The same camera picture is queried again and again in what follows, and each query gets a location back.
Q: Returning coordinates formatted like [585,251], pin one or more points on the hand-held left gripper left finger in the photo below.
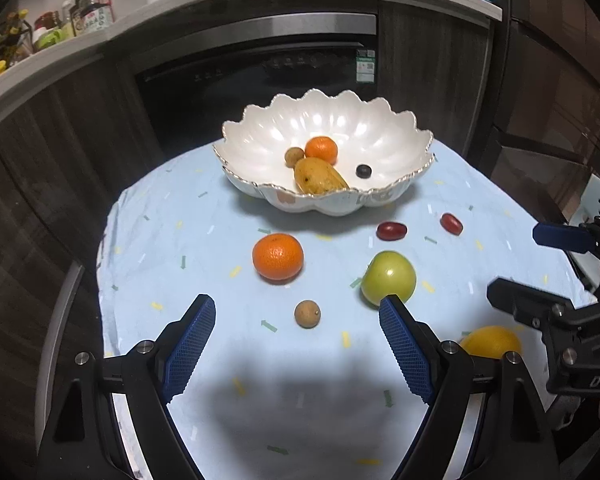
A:
[190,347]

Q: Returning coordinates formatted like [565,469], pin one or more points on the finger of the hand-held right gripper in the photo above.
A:
[555,235]
[520,300]

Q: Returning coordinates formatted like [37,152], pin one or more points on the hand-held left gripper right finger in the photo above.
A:
[405,350]

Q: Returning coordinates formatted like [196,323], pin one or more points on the yellow lemon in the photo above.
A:
[490,342]

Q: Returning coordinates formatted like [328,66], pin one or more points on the green apple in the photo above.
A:
[388,276]

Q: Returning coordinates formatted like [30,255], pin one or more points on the red jujube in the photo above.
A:
[451,223]
[392,230]

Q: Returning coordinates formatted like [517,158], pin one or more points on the brown longan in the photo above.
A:
[294,155]
[307,313]

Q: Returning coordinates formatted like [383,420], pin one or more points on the large orange mandarin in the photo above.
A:
[277,256]

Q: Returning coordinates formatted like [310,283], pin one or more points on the dark blueberry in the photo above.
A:
[363,171]

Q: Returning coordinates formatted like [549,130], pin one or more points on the yellow mango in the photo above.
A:
[320,176]

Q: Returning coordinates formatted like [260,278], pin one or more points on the white scalloped ceramic bowl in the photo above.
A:
[370,130]

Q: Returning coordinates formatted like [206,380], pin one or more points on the small orange mandarin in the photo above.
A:
[321,150]

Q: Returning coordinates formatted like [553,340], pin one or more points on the light blue plastic chair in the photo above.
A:
[597,200]

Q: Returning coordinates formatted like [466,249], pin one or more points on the light blue confetti cloth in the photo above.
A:
[280,400]

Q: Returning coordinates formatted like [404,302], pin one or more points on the dark wood base cabinets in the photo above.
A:
[430,85]

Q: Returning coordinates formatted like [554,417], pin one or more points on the green plastic container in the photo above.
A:
[52,39]

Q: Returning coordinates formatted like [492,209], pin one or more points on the large soy sauce bottle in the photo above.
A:
[95,15]

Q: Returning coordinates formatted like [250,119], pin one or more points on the slim sauce bottle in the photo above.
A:
[68,17]

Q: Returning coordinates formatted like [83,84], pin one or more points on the group of condiment bottles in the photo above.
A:
[5,45]

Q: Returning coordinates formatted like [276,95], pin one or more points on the red lid jar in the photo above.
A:
[46,21]

